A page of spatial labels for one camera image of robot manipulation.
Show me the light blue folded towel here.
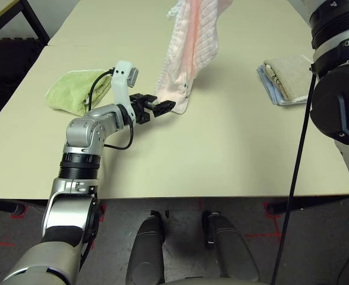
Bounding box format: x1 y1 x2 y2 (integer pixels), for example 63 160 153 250
256 64 309 106

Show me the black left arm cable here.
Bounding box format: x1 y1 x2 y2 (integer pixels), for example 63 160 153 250
78 68 133 268

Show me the beige folded towel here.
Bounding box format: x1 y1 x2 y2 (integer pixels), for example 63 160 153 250
263 54 315 101

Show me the black foam floor mat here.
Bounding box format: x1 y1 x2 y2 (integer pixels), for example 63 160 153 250
0 37 46 134

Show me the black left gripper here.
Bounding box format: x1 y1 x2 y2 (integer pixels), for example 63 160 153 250
129 94 176 124

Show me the pink towel with embroidered print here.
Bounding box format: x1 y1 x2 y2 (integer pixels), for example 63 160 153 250
155 0 233 115

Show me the grey robot left leg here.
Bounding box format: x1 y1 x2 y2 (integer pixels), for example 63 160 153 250
125 215 166 285

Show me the grey robot torso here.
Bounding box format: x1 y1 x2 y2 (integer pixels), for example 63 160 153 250
150 277 270 285

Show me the black framed side table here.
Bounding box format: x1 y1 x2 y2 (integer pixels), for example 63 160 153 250
0 0 51 47

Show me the grey robot right leg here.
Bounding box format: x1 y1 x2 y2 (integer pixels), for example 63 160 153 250
202 210 261 283

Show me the green folded towel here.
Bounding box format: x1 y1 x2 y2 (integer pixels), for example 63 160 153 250
45 68 112 117

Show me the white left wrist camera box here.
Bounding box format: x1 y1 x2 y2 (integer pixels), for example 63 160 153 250
111 60 141 119

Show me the grey robot leg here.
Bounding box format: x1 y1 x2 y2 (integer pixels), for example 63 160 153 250
202 210 261 283
125 215 166 285

